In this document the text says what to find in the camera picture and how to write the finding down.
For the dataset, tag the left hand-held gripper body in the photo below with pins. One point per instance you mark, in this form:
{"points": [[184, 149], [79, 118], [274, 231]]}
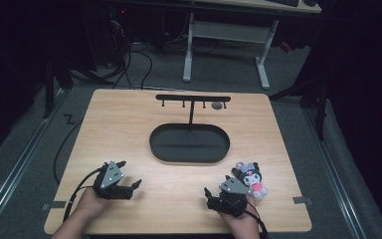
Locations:
{"points": [[111, 186]]}

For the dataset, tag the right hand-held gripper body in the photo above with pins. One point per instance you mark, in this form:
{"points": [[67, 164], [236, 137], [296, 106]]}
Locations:
{"points": [[230, 199]]}

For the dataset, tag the person's left hand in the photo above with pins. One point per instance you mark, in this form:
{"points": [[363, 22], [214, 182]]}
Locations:
{"points": [[91, 203]]}

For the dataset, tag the person's right hand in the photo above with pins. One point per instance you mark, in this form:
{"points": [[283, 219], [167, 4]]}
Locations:
{"points": [[242, 223]]}

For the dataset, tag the black hook stand with tray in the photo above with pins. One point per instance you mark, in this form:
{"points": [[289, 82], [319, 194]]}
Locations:
{"points": [[189, 142]]}

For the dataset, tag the grey tape piece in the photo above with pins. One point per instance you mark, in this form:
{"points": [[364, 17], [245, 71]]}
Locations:
{"points": [[54, 205], [302, 200]]}

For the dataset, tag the grey round table grommet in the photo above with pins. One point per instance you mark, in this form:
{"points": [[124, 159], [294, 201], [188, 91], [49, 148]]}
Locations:
{"points": [[217, 105]]}

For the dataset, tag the black metal stand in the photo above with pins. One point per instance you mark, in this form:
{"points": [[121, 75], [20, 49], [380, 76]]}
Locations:
{"points": [[49, 89], [320, 106]]}

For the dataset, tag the black computer tower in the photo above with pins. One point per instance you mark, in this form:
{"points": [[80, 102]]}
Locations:
{"points": [[118, 26]]}

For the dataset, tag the white-legged wooden desk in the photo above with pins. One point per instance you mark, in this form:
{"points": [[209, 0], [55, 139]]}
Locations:
{"points": [[229, 31]]}

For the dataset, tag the black keyboard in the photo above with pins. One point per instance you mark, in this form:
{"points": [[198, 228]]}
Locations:
{"points": [[283, 2]]}

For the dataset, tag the black computer mouse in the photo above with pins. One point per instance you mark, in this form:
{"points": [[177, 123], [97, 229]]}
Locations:
{"points": [[310, 2]]}

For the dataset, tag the metal floor rail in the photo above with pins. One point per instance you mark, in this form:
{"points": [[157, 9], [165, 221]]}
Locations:
{"points": [[338, 172], [20, 156]]}

